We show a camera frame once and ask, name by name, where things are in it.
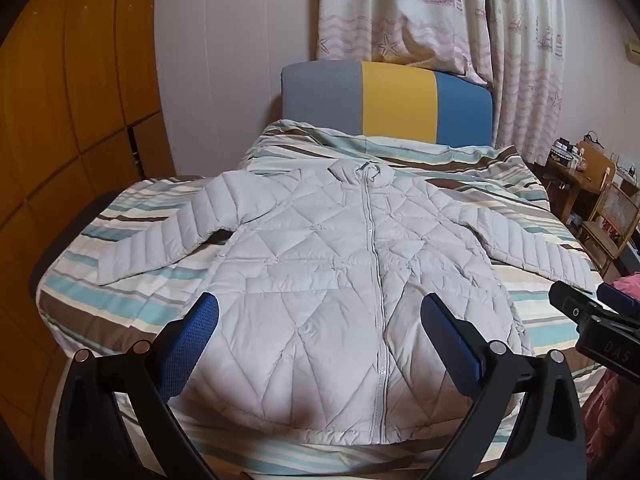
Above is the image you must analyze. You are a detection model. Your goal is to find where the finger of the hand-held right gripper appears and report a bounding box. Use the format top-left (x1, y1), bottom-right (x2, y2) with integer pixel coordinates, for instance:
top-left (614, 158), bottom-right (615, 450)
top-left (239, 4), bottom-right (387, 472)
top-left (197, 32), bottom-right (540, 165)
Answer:
top-left (548, 281), bottom-right (613, 328)
top-left (596, 282), bottom-right (640, 318)

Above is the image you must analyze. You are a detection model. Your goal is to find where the striped bed cover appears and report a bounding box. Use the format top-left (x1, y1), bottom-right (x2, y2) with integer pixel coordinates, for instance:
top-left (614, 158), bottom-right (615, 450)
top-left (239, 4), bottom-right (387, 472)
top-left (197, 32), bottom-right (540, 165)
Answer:
top-left (30, 119), bottom-right (608, 480)

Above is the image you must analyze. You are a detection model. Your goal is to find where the person's pink clothing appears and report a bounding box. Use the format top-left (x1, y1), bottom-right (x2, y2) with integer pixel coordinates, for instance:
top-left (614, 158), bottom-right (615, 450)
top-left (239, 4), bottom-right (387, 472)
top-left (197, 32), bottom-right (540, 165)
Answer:
top-left (582, 270), bottom-right (640, 463)

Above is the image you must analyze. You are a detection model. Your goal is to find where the air conditioner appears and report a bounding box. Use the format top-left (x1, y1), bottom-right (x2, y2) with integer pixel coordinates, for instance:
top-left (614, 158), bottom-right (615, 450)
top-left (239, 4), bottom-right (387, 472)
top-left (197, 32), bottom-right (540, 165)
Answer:
top-left (621, 29), bottom-right (640, 64)

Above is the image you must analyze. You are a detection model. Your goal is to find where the ship print curtain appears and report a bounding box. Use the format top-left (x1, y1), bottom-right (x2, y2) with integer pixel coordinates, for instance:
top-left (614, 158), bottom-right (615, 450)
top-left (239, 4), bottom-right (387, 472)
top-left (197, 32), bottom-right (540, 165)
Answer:
top-left (315, 0), bottom-right (493, 86)
top-left (477, 0), bottom-right (623, 166)

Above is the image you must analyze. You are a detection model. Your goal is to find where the wooden desk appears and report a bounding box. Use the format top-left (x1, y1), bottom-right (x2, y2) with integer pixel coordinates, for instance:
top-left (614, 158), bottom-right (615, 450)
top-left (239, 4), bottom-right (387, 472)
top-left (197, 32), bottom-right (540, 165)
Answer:
top-left (542, 157), bottom-right (591, 228)

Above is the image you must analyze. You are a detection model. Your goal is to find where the grey quilted duvet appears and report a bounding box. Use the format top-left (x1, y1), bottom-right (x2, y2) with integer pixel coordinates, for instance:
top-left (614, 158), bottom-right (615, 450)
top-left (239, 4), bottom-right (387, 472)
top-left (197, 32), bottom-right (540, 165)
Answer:
top-left (95, 156), bottom-right (598, 418)

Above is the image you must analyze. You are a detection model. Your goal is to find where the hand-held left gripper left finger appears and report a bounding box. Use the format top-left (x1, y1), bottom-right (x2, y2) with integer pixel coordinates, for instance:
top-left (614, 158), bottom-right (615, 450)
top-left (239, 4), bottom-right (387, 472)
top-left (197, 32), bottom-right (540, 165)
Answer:
top-left (52, 291), bottom-right (221, 480)

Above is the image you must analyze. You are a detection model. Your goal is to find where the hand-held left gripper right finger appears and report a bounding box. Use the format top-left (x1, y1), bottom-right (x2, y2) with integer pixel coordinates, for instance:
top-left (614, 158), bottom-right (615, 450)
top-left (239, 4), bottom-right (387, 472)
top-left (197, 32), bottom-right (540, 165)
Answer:
top-left (420, 292), bottom-right (587, 480)

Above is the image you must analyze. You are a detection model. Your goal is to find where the grey yellow blue headboard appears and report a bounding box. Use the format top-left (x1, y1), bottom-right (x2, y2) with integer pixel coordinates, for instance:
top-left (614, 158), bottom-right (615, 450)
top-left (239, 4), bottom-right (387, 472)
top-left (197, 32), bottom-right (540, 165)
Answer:
top-left (281, 60), bottom-right (496, 147)

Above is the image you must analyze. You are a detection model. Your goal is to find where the wooden wardrobe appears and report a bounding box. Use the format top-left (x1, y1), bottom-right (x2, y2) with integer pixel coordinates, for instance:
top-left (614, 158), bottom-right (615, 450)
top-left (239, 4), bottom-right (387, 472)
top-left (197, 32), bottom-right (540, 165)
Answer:
top-left (0, 0), bottom-right (176, 411)

